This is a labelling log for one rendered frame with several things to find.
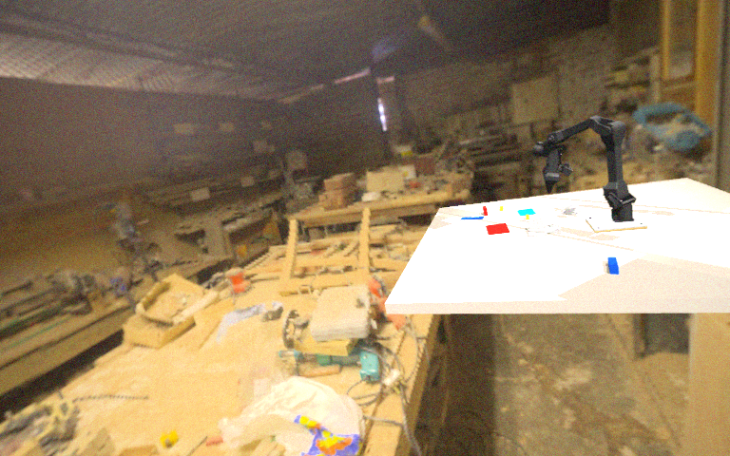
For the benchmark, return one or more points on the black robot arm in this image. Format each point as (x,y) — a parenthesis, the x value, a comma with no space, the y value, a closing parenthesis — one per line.
(612,133)

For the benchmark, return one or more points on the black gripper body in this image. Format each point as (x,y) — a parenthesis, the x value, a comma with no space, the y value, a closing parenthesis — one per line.
(551,170)

